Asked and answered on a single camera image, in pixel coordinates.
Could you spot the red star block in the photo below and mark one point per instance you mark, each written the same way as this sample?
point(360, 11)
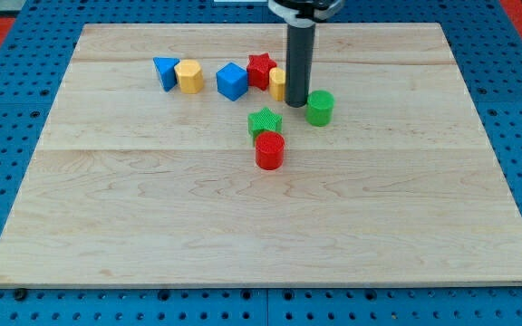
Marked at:
point(258, 69)

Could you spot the blue triangular prism block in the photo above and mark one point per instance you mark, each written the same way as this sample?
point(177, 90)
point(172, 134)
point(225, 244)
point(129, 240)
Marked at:
point(165, 68)

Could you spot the yellow block behind rod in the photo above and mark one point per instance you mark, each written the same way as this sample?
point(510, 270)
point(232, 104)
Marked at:
point(277, 83)

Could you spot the green cylinder block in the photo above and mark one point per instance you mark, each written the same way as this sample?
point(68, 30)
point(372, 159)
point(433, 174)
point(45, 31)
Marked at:
point(319, 108)

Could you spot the yellow hexagonal block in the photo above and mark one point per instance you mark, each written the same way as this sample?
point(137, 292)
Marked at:
point(189, 76)

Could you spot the red cylinder block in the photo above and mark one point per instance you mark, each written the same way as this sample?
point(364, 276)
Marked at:
point(270, 149)

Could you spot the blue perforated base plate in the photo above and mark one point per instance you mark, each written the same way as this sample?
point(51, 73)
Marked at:
point(35, 55)

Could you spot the green star block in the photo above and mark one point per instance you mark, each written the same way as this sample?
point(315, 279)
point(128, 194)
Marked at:
point(263, 120)

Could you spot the blue cube block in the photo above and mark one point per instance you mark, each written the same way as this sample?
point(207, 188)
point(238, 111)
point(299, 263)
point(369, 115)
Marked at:
point(232, 81)

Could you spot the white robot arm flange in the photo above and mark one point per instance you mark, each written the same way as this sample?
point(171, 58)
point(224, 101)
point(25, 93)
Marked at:
point(305, 13)

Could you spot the light wooden board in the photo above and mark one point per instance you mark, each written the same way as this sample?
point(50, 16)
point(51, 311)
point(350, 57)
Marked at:
point(132, 187)

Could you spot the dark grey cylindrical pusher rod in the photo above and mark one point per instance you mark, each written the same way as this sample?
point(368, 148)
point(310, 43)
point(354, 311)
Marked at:
point(298, 63)

